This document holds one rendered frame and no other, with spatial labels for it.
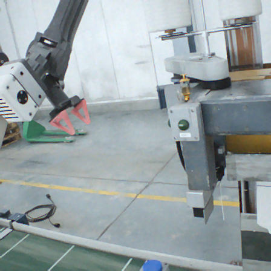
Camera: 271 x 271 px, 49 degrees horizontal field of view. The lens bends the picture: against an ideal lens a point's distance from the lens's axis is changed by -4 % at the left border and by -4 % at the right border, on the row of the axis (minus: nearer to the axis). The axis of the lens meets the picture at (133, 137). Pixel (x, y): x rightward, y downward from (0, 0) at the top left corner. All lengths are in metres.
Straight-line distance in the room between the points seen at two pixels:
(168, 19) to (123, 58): 5.81
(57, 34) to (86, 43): 6.46
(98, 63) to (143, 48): 1.21
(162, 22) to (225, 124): 0.46
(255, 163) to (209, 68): 0.34
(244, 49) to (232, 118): 0.51
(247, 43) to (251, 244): 0.86
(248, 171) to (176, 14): 0.58
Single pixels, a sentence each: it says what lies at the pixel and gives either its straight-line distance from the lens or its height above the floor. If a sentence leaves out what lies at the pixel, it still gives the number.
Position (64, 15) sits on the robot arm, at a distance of 0.94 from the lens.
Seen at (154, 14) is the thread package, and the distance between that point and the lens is 1.12.
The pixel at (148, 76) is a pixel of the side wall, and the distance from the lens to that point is 6.68.
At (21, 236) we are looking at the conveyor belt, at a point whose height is 0.38.
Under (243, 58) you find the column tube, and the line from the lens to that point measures 1.28.
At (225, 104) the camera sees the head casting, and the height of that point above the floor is 1.32.
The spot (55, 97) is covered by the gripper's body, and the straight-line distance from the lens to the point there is 0.99.
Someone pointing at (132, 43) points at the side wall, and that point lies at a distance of 6.75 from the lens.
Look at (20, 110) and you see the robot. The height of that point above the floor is 1.41.
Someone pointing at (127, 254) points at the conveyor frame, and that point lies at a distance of 1.85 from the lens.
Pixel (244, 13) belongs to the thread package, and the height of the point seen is 1.54.
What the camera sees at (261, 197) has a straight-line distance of 1.09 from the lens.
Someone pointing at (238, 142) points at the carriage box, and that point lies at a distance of 1.16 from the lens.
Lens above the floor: 1.51
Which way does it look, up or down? 17 degrees down
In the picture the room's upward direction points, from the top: 11 degrees counter-clockwise
